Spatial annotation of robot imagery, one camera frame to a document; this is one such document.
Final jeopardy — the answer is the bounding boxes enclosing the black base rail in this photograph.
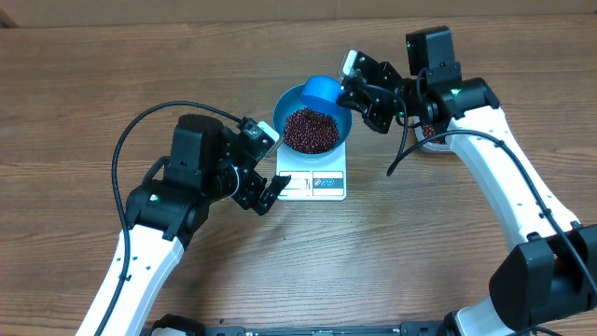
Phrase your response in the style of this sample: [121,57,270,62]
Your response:
[148,314,453,336]

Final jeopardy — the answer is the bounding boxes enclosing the red beans in bowl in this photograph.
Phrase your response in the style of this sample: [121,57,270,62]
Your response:
[284,107,340,154]

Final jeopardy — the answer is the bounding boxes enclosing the blue plastic measuring scoop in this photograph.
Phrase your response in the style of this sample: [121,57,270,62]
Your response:
[299,76,343,115]

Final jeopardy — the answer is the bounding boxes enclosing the clear plastic bean container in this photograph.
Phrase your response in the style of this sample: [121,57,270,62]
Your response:
[414,125,451,154]

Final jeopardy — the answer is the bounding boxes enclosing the teal blue bowl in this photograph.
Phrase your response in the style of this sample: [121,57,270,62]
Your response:
[272,84,354,151]

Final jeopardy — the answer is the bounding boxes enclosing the white digital kitchen scale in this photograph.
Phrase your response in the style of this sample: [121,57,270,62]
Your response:
[276,144,347,202]

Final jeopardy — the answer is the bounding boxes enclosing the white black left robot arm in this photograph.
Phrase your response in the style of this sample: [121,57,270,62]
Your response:
[77,114,290,335]

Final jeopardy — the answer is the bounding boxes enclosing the red adzuki beans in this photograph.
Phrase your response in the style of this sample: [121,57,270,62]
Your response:
[421,124,446,145]

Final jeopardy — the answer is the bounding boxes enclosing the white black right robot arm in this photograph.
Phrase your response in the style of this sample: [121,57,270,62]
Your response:
[337,26,596,335]

